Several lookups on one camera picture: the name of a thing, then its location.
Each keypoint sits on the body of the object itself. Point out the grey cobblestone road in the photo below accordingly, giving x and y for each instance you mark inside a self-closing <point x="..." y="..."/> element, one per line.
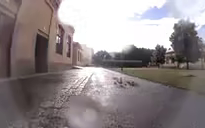
<point x="100" y="100"/>

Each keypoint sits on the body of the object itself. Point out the tan building with dark windows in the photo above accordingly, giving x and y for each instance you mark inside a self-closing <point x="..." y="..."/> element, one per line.
<point x="26" y="36"/>

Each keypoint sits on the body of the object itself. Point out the dark mass of trees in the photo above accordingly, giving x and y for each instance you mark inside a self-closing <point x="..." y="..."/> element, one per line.
<point x="133" y="55"/>

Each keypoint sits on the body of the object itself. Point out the row of distant buildings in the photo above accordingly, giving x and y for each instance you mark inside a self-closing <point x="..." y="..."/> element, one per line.
<point x="81" y="55"/>

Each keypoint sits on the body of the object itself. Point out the long low dark wall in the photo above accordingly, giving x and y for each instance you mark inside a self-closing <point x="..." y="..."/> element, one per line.
<point x="121" y="62"/>

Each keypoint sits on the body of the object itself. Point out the tall dark tree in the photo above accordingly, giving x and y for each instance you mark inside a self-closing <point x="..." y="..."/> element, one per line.
<point x="185" y="41"/>

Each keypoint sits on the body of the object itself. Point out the small dark tree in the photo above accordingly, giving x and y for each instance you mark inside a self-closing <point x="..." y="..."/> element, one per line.
<point x="160" y="55"/>

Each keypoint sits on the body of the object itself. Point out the grass lawn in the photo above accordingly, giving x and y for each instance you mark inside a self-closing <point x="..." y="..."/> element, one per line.
<point x="170" y="77"/>

